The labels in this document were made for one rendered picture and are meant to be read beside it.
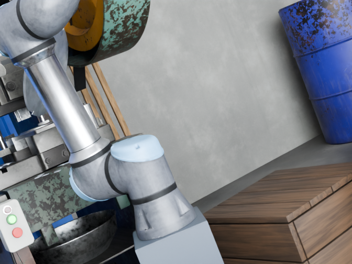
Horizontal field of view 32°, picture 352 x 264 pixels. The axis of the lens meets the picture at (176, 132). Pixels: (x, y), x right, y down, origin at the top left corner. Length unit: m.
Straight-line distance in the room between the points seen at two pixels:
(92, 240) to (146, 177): 0.66
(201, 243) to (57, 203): 0.62
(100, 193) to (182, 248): 0.25
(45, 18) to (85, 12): 0.89
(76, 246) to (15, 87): 0.55
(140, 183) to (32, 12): 0.46
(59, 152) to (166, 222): 0.65
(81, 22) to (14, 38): 0.90
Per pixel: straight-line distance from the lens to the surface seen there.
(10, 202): 1.78
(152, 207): 1.46
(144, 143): 1.45
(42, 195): 1.92
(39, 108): 1.91
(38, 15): 1.43
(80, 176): 1.55
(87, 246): 2.06
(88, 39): 2.28
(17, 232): 1.78
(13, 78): 2.06
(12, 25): 1.48
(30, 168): 2.00
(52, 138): 2.00
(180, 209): 1.49
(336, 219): 1.74
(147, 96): 3.63
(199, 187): 3.75
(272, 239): 1.69
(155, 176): 1.45
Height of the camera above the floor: 0.81
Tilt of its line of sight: 6 degrees down
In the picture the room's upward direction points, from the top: 22 degrees counter-clockwise
